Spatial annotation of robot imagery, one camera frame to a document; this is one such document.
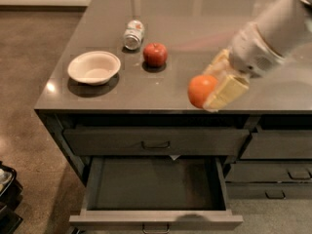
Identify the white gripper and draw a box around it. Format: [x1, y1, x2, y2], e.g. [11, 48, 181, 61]
[203, 22, 285, 111]

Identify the orange fruit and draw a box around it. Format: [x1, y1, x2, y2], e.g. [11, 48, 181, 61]
[187, 75, 217, 108]

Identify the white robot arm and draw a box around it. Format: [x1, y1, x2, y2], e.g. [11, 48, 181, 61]
[203, 0, 311, 112]

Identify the top right drawer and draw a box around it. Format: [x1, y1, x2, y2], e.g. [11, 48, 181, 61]
[241, 129, 312, 160]

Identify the open middle drawer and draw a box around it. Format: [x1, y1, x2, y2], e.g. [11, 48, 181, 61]
[69, 157, 243, 234]

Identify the closed top left drawer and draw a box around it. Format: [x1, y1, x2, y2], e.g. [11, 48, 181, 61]
[63, 127, 250, 156]

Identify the red apple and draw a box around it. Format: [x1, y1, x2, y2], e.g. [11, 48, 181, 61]
[143, 43, 168, 67]

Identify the silver soda can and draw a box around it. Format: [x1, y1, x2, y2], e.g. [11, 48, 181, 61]
[123, 19, 145, 51]

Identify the grey counter cabinet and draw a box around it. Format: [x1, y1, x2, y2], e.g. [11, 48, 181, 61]
[33, 0, 312, 187]

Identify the white paper bowl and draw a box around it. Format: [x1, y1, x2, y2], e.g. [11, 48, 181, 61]
[67, 51, 121, 86]

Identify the black cart at left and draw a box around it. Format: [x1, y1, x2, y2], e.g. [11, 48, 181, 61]
[0, 162, 22, 234]

